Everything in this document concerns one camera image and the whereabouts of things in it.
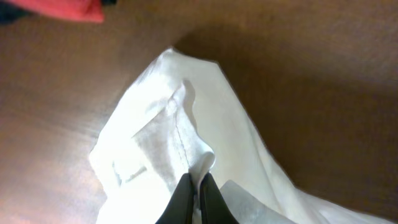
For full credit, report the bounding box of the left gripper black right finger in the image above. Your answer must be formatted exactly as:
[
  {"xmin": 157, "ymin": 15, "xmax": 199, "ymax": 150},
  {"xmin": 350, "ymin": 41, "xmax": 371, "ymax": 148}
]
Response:
[{"xmin": 200, "ymin": 173, "xmax": 238, "ymax": 224}]

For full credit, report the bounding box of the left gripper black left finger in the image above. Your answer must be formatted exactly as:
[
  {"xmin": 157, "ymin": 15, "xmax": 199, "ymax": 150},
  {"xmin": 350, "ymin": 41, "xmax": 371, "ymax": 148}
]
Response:
[{"xmin": 156, "ymin": 173, "xmax": 195, "ymax": 224}]

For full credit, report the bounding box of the white t-shirt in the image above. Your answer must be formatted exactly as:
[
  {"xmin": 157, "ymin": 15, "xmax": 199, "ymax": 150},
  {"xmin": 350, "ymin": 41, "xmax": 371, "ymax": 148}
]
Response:
[{"xmin": 89, "ymin": 49, "xmax": 382, "ymax": 223}]

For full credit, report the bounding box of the red folded t-shirt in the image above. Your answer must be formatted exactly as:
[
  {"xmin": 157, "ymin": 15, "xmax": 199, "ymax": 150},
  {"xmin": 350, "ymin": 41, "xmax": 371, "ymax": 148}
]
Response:
[{"xmin": 5, "ymin": 0, "xmax": 104, "ymax": 22}]

